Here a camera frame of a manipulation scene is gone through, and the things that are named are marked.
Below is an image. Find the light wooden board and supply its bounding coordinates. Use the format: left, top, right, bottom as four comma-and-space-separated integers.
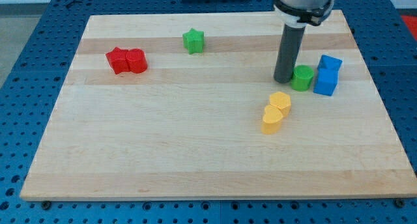
20, 10, 416, 201

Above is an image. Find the blue pentagon block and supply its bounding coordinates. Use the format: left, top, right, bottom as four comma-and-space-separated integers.
317, 55, 343, 72

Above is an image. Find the blue cube block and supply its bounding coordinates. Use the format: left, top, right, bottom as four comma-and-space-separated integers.
313, 68, 339, 96

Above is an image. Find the red star block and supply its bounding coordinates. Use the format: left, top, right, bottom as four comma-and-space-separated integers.
106, 47, 130, 74

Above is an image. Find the green star block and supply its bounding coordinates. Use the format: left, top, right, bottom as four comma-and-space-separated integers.
182, 28, 205, 54

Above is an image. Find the yellow hexagon block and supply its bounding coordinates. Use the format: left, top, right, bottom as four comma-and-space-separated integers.
269, 92, 292, 117

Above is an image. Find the yellow heart block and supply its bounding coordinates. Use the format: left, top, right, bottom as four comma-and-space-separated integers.
261, 105, 283, 135

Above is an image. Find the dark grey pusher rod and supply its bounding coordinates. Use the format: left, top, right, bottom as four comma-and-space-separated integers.
274, 25, 305, 83

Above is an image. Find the green cylinder block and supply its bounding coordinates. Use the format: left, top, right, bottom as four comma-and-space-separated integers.
291, 65, 315, 91

